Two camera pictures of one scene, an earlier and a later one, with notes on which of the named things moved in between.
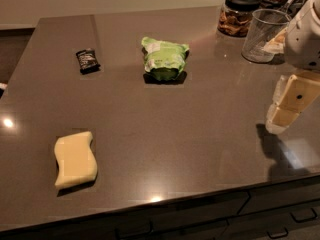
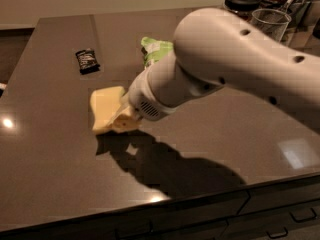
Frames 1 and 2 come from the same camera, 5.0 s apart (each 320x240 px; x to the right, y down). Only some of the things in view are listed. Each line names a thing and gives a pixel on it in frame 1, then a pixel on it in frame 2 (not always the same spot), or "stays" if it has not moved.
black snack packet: [88, 61] stays
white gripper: [304, 40] → [142, 99]
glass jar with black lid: [236, 13] stays
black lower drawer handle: [281, 235] stays
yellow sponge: [77, 161] → [104, 103]
